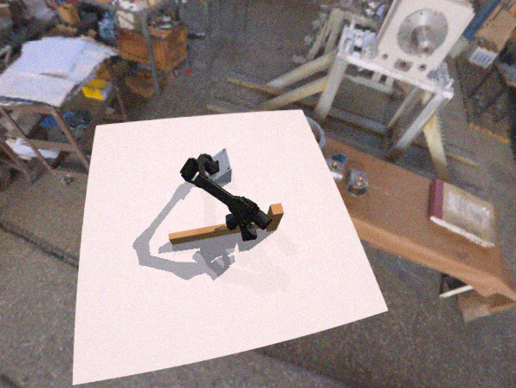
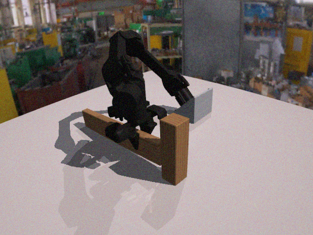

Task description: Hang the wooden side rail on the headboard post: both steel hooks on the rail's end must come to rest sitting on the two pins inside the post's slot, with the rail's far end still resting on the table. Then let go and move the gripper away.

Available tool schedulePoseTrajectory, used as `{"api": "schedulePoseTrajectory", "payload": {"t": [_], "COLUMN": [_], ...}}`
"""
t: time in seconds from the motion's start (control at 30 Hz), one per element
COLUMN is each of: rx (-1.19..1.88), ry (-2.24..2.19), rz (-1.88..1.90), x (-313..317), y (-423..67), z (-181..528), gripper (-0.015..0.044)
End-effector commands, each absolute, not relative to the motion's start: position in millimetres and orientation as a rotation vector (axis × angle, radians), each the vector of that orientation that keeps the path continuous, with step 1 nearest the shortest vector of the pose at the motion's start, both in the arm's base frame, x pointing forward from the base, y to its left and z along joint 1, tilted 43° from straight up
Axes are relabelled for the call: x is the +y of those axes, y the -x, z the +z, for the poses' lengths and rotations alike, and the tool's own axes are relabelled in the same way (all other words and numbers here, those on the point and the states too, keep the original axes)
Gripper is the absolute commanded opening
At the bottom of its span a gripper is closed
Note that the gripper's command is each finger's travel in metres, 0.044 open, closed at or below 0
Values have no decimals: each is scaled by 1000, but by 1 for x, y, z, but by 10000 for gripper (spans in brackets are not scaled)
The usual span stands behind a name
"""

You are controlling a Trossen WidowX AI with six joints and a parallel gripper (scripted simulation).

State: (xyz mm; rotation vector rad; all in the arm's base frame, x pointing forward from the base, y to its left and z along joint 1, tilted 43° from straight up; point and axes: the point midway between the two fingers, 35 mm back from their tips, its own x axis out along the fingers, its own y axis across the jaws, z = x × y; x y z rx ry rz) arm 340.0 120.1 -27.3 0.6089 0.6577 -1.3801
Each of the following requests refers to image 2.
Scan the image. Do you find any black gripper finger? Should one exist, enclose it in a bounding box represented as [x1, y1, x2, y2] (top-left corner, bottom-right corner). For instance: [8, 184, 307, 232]
[139, 122, 157, 134]
[129, 132, 139, 150]

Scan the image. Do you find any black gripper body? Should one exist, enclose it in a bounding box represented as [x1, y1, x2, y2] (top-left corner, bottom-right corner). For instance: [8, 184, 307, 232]
[105, 98, 167, 143]

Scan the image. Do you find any wooden post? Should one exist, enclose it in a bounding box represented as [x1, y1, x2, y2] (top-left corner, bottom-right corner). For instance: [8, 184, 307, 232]
[160, 113, 189, 186]

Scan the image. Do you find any wooden side rail with metal hooks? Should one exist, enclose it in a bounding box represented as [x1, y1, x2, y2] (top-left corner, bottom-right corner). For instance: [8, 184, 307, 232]
[82, 109, 161, 166]

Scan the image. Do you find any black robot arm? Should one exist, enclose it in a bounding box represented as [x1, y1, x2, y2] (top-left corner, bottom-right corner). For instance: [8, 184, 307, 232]
[101, 30, 193, 121]

